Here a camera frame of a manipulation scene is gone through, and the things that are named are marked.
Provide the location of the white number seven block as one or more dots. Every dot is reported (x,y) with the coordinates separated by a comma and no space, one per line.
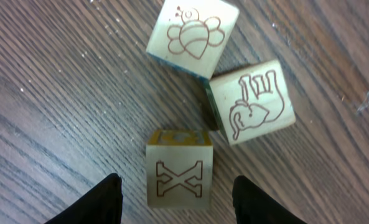
(179,169)

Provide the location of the bee block blue side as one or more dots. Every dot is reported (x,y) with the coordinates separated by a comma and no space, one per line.
(192,34)

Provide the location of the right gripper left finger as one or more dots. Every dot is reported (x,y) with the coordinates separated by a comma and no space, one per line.
(102,204)

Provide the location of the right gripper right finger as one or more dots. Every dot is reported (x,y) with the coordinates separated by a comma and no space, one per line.
(254,206)

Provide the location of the elephant block green side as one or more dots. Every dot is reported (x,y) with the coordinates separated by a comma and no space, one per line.
(250,102)

